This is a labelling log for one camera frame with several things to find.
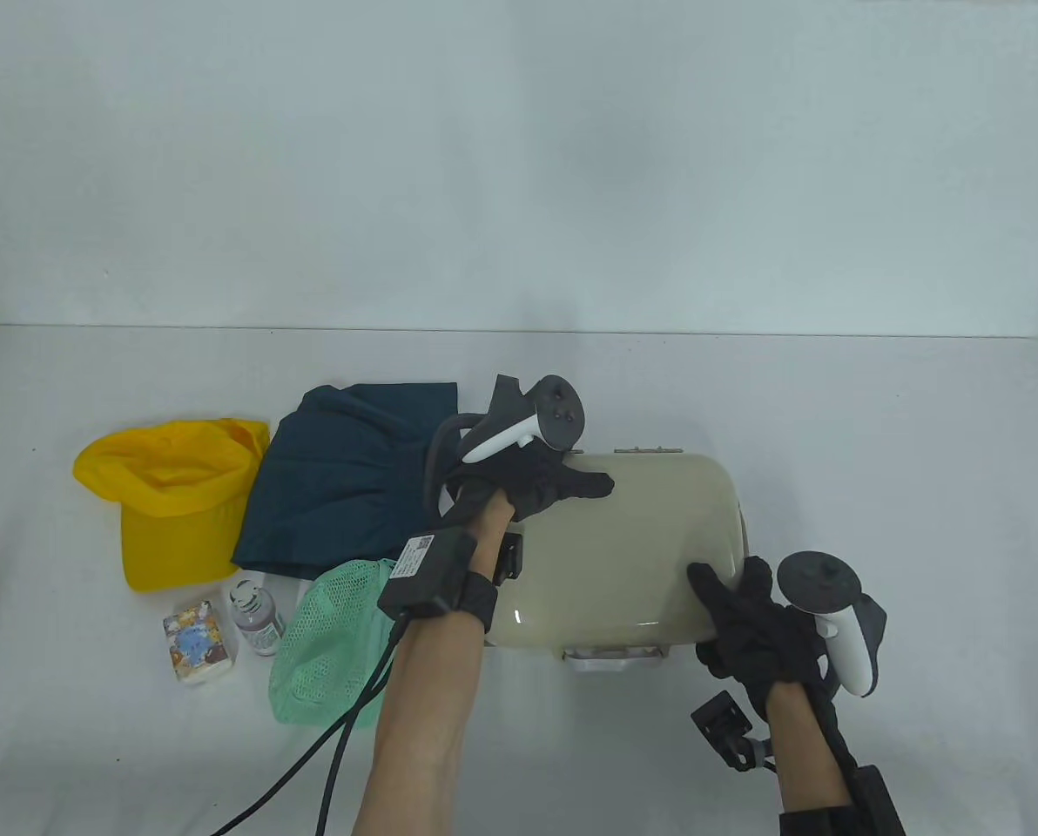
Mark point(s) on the person's left hand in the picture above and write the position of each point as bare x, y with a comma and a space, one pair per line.
536, 479

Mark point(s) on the person's right hand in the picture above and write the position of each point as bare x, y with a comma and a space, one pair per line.
754, 636

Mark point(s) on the beige hard-shell suitcase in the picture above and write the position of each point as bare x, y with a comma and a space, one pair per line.
615, 549

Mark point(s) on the green mesh bag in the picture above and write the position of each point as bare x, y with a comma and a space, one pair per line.
327, 644

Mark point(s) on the small clear bottle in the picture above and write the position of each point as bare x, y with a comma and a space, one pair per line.
253, 614

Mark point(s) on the printed tissue packet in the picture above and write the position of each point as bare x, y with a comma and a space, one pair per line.
197, 644

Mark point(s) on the person's left forearm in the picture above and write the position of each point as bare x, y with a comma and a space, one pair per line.
432, 697

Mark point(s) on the grey left hand controller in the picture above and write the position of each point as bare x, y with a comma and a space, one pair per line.
554, 414

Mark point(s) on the grey hand controller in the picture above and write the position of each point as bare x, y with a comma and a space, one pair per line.
554, 414
819, 583

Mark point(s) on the grey right hand controller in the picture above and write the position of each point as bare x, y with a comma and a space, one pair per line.
819, 583

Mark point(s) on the black left wrist sensor box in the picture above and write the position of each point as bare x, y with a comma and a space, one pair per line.
423, 575

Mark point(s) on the black wrist sensor box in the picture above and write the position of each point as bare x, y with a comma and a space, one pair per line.
876, 801
423, 575

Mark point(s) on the black right wrist sensor box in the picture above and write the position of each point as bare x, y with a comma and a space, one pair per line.
876, 801

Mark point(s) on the dark teal folded shorts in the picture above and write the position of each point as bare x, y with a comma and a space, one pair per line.
327, 488

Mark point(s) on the yellow cap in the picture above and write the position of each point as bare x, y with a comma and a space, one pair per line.
171, 522

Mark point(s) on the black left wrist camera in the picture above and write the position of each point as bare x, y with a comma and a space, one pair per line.
510, 557

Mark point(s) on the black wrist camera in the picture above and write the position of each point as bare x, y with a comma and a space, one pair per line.
510, 557
719, 718

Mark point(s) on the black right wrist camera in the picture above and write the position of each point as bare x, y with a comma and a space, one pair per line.
719, 718

